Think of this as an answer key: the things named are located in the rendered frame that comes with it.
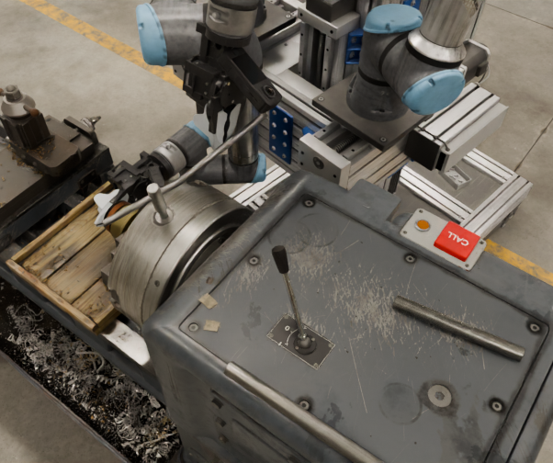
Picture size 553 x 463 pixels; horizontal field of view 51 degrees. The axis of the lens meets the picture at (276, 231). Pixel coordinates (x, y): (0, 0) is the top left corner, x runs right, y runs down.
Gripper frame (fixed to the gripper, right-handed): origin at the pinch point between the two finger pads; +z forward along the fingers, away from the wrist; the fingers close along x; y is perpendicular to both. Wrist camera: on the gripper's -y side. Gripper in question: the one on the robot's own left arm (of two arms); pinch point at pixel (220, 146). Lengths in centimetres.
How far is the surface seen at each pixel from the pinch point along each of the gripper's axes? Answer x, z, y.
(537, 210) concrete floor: -193, 80, -50
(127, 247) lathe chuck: 15.2, 18.8, 6.1
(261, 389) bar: 26.3, 14.2, -31.2
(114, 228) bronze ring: 6.2, 26.8, 18.7
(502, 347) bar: 1, 6, -56
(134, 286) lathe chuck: 17.4, 23.8, 1.7
